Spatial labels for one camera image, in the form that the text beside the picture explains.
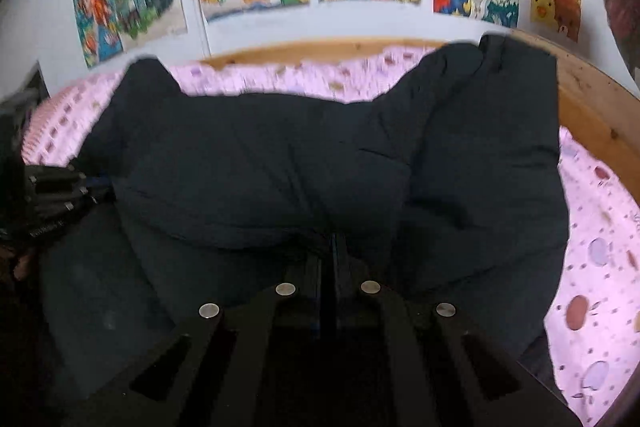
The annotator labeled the black padded jacket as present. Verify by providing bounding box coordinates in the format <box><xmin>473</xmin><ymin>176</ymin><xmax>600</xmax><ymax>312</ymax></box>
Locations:
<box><xmin>42</xmin><ymin>35</ymin><xmax>570</xmax><ymax>399</ymax></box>

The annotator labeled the mermaid girl drawing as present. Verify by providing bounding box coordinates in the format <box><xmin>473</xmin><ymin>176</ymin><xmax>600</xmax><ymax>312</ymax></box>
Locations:
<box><xmin>73</xmin><ymin>0</ymin><xmax>124</xmax><ymax>68</ymax></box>

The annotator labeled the pink apple print quilt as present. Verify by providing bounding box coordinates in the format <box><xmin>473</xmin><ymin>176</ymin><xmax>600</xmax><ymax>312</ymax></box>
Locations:
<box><xmin>22</xmin><ymin>44</ymin><xmax>640</xmax><ymax>425</ymax></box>

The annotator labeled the wooden bed frame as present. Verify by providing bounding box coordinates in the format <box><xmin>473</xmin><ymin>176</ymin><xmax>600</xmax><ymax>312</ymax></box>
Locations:
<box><xmin>202</xmin><ymin>28</ymin><xmax>640</xmax><ymax>203</ymax></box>

